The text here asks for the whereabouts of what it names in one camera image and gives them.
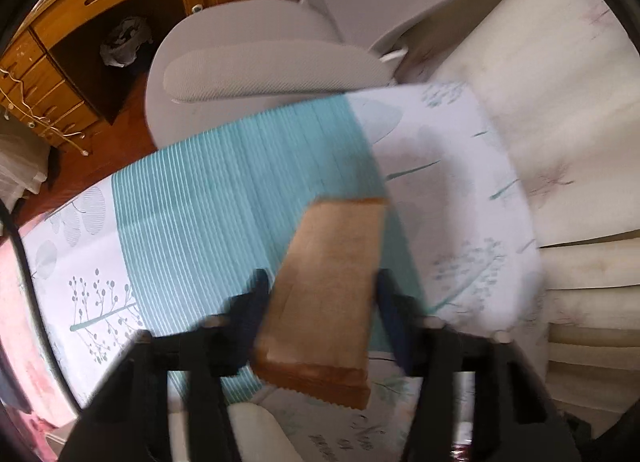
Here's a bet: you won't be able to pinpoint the grey office chair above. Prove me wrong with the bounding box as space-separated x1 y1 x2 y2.
145 0 543 150

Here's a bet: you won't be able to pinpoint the cloth covered cabinet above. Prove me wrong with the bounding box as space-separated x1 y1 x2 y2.
0 117 51 195

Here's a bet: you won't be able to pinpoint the white leaf print curtain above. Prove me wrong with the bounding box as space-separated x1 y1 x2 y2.
400 0 640 443

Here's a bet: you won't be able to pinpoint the white cable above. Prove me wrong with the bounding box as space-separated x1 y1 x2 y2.
0 67 91 158

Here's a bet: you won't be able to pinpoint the blue jeans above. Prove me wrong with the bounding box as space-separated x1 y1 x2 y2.
0 357 31 413

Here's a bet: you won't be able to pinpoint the wooden desk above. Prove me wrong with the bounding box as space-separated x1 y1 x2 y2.
0 0 306 148

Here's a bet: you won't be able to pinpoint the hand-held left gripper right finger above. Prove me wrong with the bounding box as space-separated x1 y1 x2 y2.
375 268 583 462

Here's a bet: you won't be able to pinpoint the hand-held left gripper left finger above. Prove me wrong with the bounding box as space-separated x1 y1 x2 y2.
60 268 271 462

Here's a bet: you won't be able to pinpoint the brown snack packet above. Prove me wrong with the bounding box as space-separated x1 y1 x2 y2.
249 196 390 410

